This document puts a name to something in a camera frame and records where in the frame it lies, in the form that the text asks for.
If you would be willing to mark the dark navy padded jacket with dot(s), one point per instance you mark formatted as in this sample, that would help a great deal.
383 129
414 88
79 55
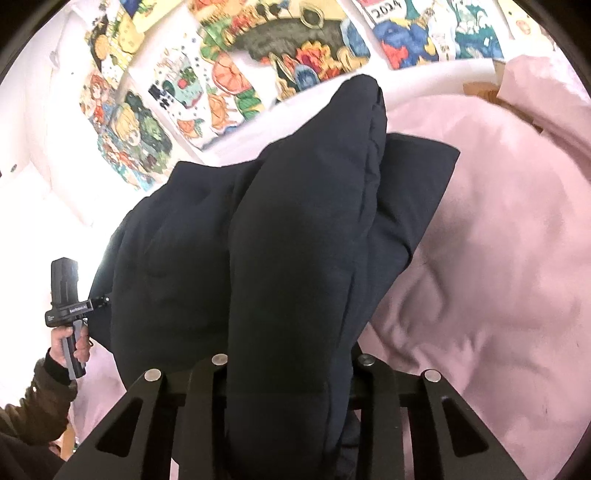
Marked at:
286 240

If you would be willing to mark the pink pillow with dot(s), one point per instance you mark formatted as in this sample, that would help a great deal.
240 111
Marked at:
549 97

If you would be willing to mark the blue and white wall poster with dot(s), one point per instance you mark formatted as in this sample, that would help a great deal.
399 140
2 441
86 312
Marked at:
429 32

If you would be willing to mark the dark-centred floral wall poster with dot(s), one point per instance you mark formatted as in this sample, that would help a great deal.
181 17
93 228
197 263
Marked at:
286 41

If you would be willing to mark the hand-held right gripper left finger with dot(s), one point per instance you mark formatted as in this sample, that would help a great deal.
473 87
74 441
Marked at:
205 392

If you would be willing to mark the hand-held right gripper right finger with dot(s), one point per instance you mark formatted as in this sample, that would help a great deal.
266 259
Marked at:
375 392

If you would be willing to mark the person's left forearm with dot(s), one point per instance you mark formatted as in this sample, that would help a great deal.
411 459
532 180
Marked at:
41 397

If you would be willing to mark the person's left hand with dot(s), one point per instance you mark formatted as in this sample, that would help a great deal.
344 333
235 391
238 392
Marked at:
59 344

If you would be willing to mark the white orange-print wall poster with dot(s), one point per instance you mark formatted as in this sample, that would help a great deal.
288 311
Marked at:
203 92

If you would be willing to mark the yellow cartoon wall poster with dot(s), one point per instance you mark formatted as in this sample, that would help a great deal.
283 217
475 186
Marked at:
115 37

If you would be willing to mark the cartoon figure wall poster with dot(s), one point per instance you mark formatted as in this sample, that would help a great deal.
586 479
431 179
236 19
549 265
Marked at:
129 134

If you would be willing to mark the pink blanket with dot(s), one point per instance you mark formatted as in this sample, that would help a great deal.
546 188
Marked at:
498 258

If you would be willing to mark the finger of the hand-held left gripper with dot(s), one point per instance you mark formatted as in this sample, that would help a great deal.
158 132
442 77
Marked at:
102 301

